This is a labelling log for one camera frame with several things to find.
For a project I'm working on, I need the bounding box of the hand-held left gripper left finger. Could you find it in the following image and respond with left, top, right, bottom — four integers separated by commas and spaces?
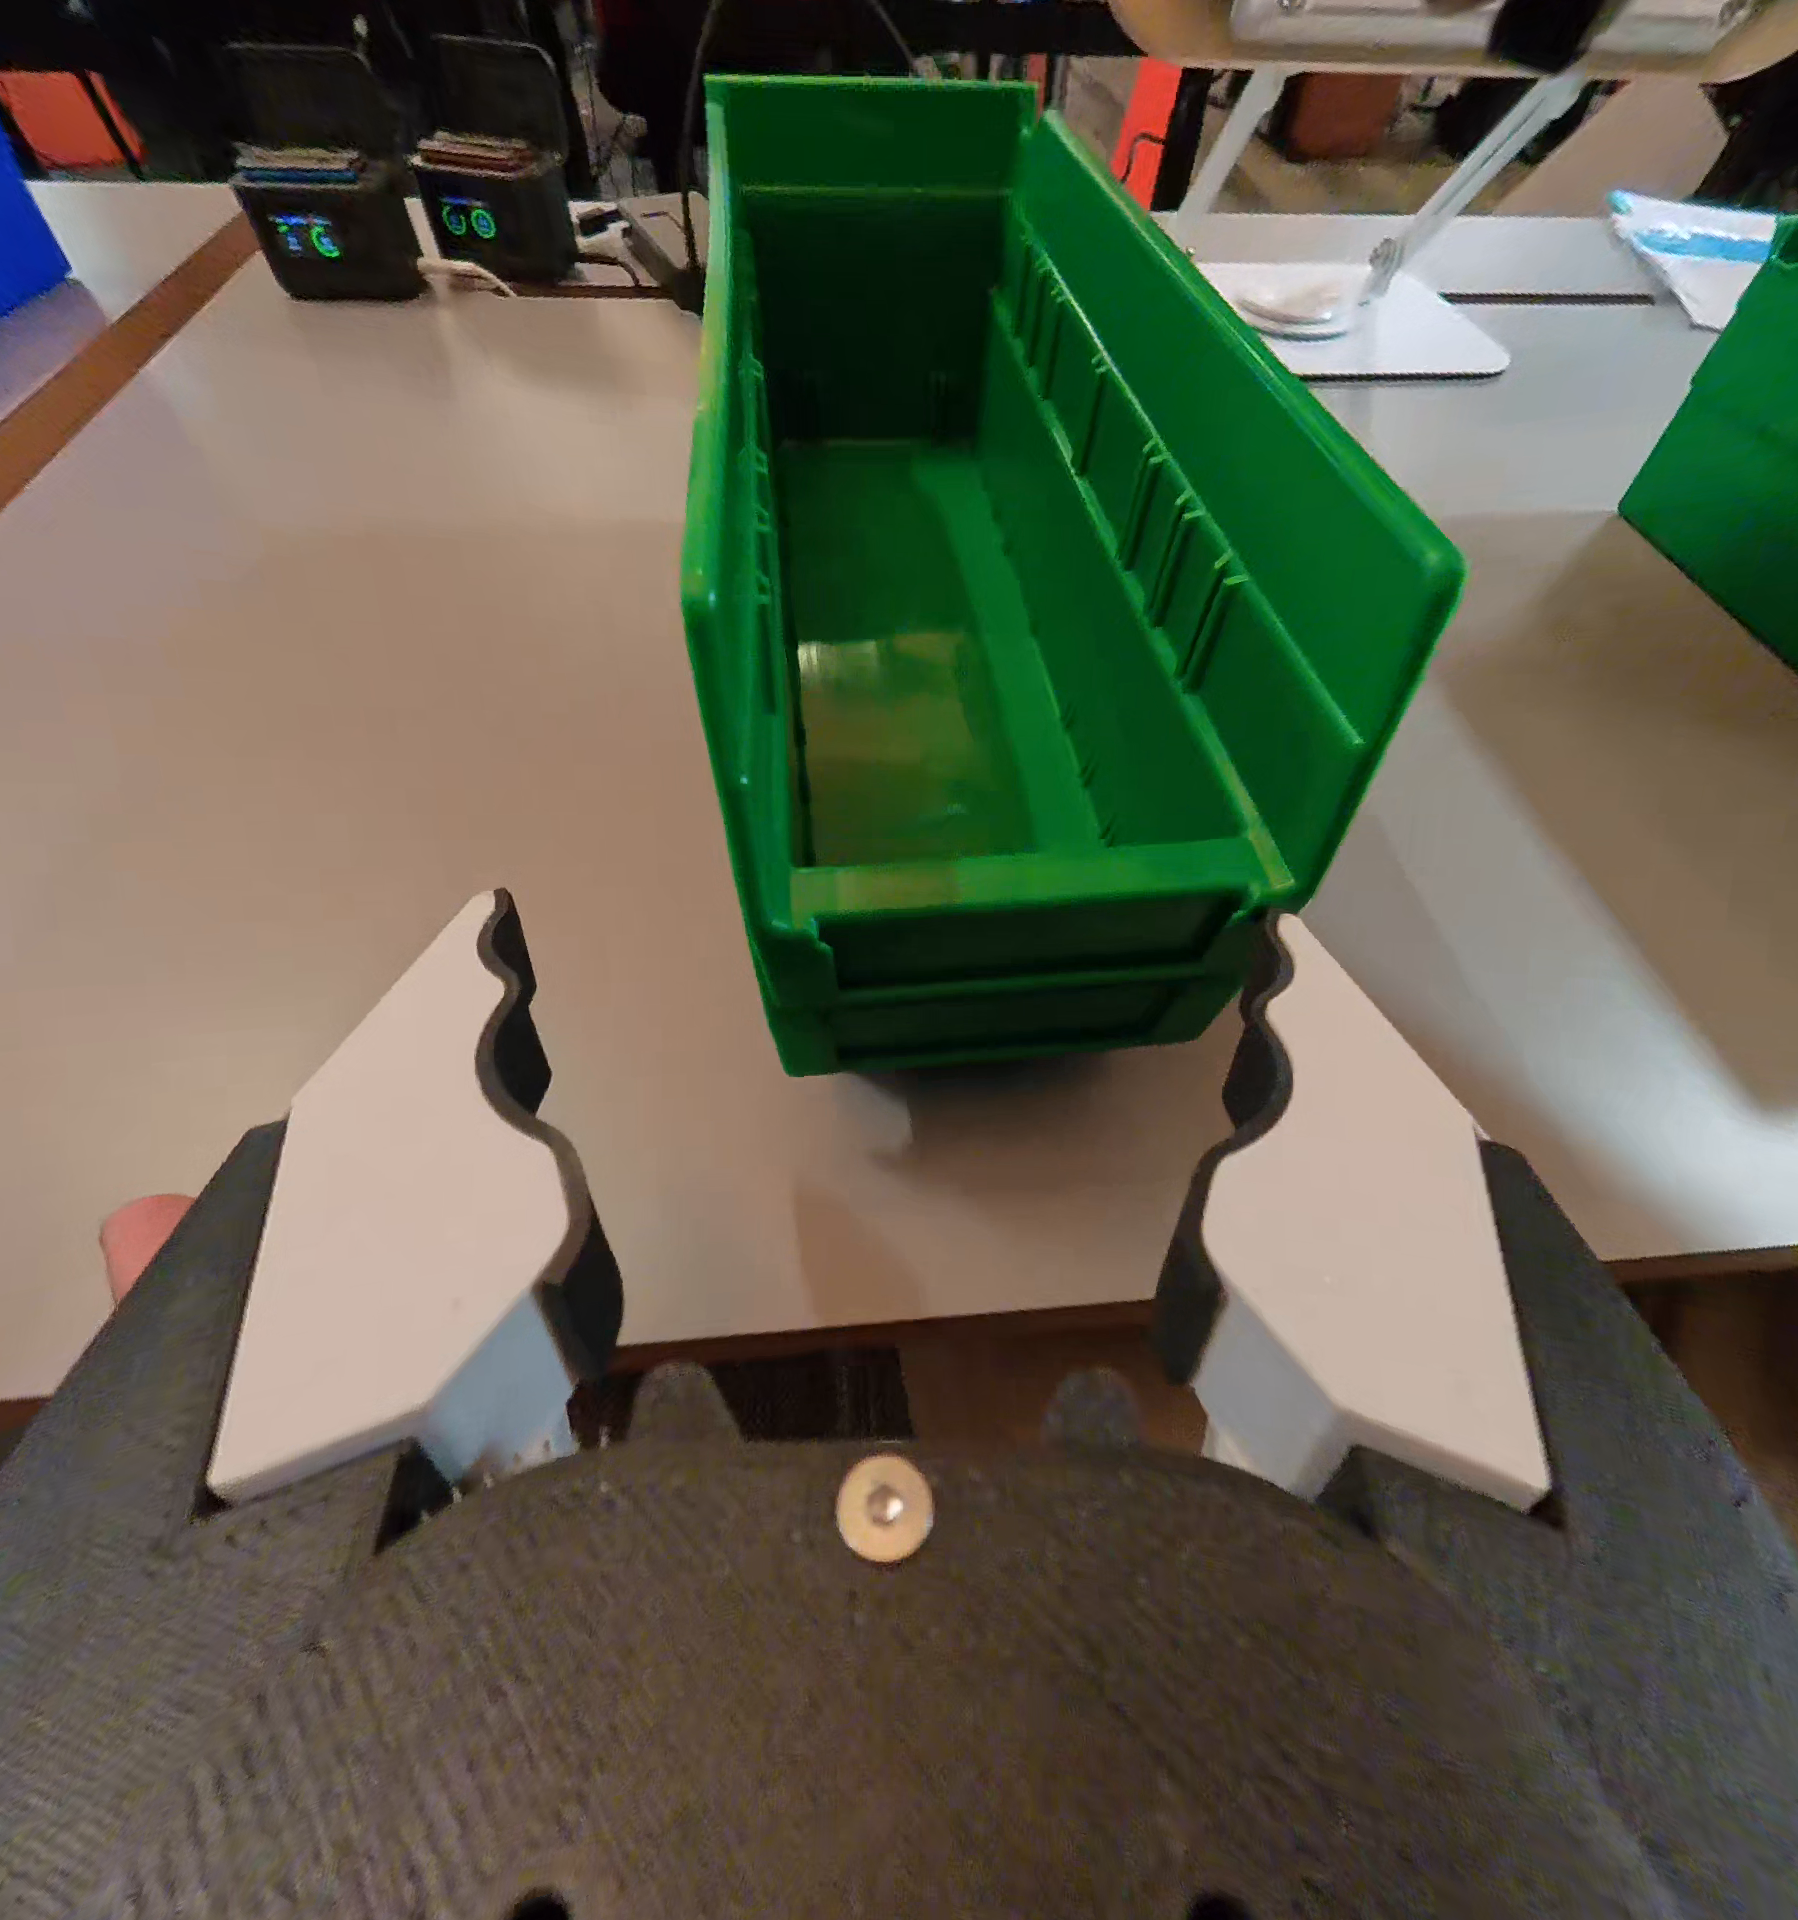
206, 890, 626, 1507

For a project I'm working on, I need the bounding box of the white and blue packet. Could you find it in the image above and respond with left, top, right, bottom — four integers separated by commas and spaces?
1608, 189, 1779, 333

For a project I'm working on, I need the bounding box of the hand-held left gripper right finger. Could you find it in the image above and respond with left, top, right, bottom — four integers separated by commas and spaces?
1152, 912, 1554, 1512

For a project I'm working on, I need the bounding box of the green plastic storage bin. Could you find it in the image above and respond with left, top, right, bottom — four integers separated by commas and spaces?
753, 901, 1270, 1080
681, 73, 1467, 995
1618, 215, 1798, 725

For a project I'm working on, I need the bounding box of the orange box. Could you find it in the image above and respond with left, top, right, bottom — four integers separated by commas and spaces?
0, 66, 146, 183

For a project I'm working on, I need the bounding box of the black battery charger case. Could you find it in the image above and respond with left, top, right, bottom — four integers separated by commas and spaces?
229, 145, 409, 303
409, 133, 581, 287

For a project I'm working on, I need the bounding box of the person's left hand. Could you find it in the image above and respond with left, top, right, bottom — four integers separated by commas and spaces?
99, 1192, 200, 1305

